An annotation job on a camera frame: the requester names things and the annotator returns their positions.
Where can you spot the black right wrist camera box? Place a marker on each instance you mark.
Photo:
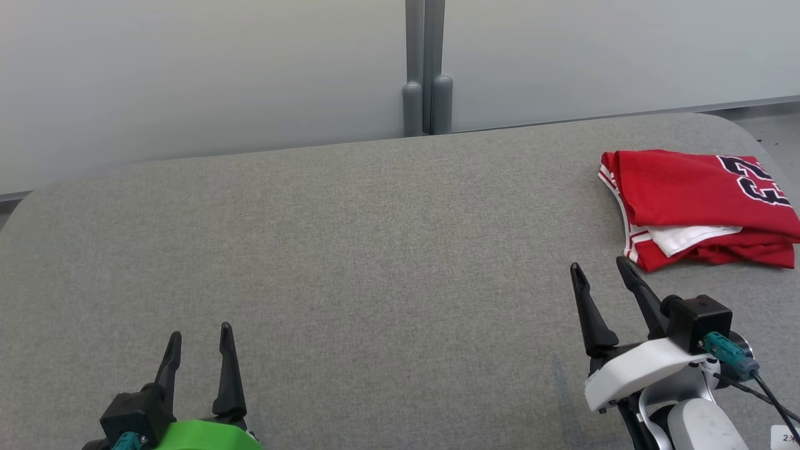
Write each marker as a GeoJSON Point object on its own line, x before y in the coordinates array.
{"type": "Point", "coordinates": [700, 322]}

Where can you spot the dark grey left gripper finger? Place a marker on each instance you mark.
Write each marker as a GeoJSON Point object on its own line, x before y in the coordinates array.
{"type": "Point", "coordinates": [229, 387]}
{"type": "Point", "coordinates": [170, 369]}

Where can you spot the red shorts with white trim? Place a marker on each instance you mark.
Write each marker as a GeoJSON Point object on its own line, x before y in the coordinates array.
{"type": "Point", "coordinates": [750, 256]}

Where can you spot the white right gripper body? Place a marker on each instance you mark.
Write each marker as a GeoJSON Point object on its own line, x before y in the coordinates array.
{"type": "Point", "coordinates": [644, 372]}

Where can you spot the red basketball jersey white sleeves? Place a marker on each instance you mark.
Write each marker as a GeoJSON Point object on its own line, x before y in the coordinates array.
{"type": "Point", "coordinates": [675, 187]}

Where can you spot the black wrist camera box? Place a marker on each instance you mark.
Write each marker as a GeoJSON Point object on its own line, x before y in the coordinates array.
{"type": "Point", "coordinates": [134, 412]}
{"type": "Point", "coordinates": [700, 322]}

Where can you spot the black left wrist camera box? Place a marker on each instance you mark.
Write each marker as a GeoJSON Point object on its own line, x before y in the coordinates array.
{"type": "Point", "coordinates": [134, 412]}

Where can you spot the grey partition post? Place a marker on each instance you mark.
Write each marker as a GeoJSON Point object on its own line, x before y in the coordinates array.
{"type": "Point", "coordinates": [428, 62]}

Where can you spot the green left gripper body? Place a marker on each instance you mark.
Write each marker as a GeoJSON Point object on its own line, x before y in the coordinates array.
{"type": "Point", "coordinates": [206, 437]}

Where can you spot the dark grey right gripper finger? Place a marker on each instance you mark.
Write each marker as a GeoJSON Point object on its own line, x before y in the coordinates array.
{"type": "Point", "coordinates": [644, 300]}
{"type": "Point", "coordinates": [594, 319]}

